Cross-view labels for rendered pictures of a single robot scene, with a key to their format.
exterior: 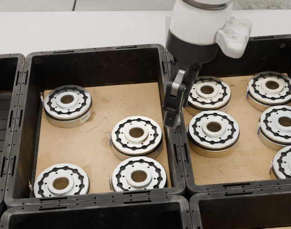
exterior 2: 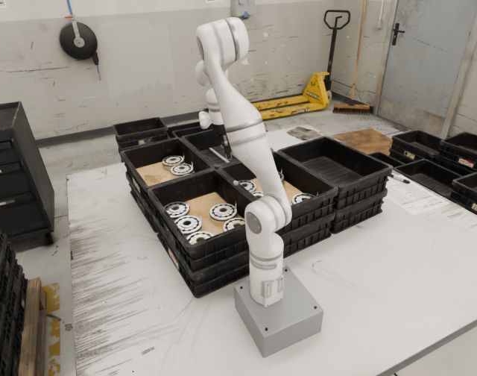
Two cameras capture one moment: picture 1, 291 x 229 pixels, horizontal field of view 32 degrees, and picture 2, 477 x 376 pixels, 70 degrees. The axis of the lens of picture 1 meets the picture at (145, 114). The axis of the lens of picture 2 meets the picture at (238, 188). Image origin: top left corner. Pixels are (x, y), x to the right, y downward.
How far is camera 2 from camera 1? 1.71 m
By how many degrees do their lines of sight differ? 99
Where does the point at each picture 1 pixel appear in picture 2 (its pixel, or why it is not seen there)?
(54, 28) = (426, 308)
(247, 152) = (203, 217)
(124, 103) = not seen: hidden behind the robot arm
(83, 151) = not seen: hidden behind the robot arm
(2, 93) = (347, 204)
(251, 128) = (206, 227)
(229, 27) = (206, 116)
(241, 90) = not seen: hidden behind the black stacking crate
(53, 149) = (292, 192)
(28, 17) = (464, 312)
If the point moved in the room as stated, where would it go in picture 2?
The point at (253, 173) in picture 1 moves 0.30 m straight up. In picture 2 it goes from (197, 210) to (189, 139)
